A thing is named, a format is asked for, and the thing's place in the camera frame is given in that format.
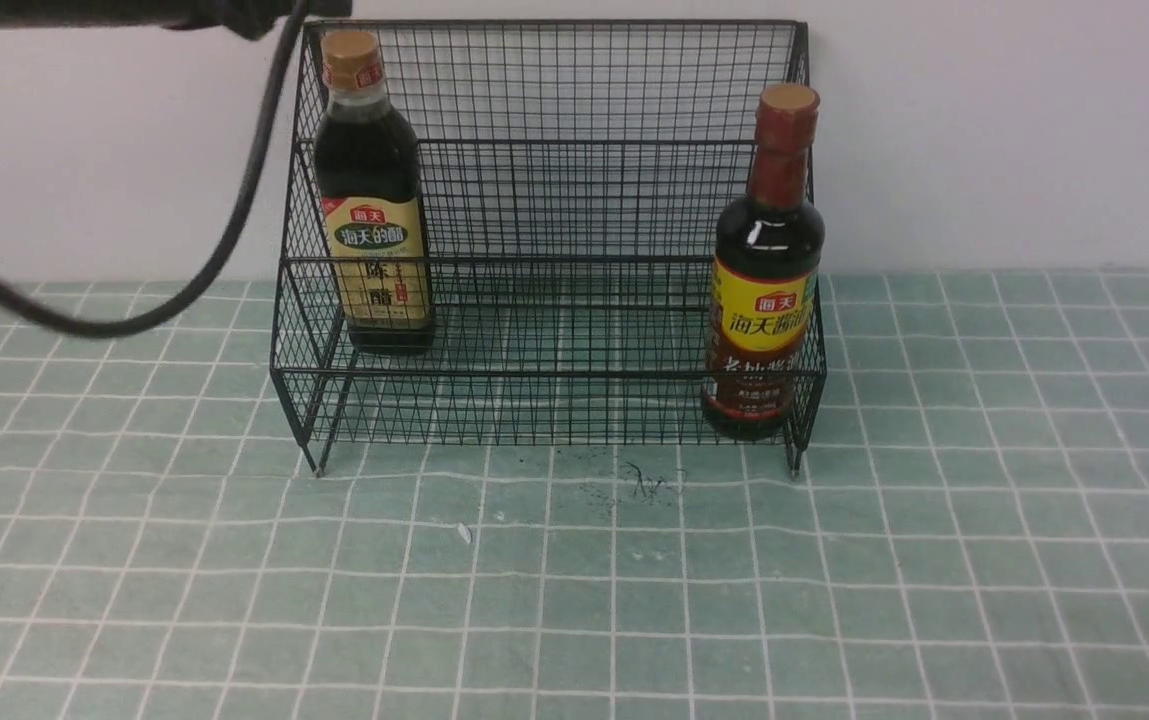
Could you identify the vinegar bottle beige label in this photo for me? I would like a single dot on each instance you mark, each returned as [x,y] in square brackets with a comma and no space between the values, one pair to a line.
[367,170]

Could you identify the black wire shelf rack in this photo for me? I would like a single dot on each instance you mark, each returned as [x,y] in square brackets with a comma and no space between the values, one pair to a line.
[572,172]

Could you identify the dark soy sauce bottle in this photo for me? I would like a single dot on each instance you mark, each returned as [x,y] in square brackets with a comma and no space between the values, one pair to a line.
[768,245]

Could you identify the green checked tablecloth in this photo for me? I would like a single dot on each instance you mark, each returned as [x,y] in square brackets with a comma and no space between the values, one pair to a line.
[969,538]

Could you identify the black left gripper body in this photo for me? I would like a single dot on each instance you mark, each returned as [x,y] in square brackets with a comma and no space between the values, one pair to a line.
[247,19]

